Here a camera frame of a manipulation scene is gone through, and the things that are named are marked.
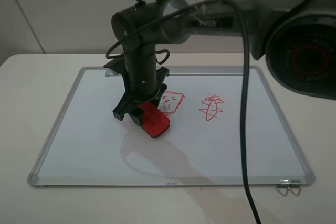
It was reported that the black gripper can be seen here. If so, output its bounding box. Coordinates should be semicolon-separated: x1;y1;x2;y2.
103;58;169;126

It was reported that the red whiteboard eraser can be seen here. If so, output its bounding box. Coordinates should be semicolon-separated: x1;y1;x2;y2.
140;102;170;138

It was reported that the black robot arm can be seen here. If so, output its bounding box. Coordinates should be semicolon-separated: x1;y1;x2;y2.
106;0;335;124

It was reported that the white aluminium-framed whiteboard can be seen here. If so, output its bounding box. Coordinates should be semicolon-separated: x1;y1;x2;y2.
27;66;316;187

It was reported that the left metal hanging clip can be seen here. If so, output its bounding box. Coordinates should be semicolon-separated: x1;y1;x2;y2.
276;179;290;197

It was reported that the metal hanging clip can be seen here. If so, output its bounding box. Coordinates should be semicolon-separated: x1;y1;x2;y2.
276;179;290;197
288;180;302;197

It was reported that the right metal hanging clip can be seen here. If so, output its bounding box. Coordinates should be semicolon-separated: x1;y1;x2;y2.
288;180;302;197

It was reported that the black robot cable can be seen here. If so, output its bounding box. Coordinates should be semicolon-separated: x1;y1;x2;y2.
104;0;263;224

